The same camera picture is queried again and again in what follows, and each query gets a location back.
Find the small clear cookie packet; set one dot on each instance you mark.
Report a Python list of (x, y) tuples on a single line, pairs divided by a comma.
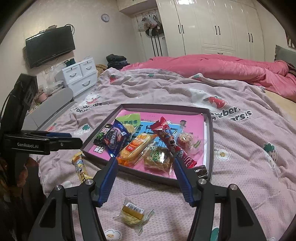
[(134, 216)]

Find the black clothes pile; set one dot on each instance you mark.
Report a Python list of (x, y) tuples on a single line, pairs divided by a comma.
[(116, 61)]

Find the red ball candy bag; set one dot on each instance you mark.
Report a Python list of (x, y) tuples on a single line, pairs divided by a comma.
[(189, 143)]

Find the wall television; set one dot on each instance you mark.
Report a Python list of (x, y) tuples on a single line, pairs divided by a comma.
[(48, 45)]

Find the yellow panda snack bar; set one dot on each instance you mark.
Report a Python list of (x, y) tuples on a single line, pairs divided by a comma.
[(78, 163)]

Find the light green snack bag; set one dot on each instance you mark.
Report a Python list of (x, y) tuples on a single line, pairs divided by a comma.
[(130, 121)]

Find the white drawer cabinet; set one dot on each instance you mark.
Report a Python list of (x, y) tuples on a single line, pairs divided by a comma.
[(78, 77)]

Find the red cartoon snack bar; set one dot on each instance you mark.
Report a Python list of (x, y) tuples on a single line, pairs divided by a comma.
[(163, 131)]

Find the pink quilt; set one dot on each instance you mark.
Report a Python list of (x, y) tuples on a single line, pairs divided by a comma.
[(277, 77)]

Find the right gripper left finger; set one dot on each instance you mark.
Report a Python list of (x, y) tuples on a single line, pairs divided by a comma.
[(55, 221)]

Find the tree wall painting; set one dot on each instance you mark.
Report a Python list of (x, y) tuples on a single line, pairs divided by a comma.
[(290, 42)]

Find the blue oreo packet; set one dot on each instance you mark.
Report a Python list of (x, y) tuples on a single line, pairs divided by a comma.
[(116, 138)]

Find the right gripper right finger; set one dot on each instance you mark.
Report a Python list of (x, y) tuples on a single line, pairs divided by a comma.
[(237, 219)]

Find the clear green pastry packet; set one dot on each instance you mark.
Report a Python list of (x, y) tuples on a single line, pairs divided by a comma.
[(158, 159)]

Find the round wall clock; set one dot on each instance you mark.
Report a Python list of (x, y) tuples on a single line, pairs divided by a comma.
[(105, 18)]

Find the grey headboard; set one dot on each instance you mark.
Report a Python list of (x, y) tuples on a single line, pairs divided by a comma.
[(284, 54)]

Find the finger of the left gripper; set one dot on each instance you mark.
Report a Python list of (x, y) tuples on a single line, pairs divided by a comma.
[(53, 134), (65, 144)]

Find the hanging bags on hooks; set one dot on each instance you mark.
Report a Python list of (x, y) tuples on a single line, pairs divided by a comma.
[(150, 25)]

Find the dark green pea snack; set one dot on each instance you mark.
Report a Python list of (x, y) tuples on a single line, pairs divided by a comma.
[(99, 139)]

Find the person left hand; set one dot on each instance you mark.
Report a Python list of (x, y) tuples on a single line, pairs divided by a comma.
[(13, 186)]

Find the dark candy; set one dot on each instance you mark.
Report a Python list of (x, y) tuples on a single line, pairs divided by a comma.
[(201, 172)]

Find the orange cake packet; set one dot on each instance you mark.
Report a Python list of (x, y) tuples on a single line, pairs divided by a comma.
[(130, 154)]

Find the cream wardrobe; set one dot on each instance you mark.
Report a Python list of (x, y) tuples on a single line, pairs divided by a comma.
[(229, 28)]

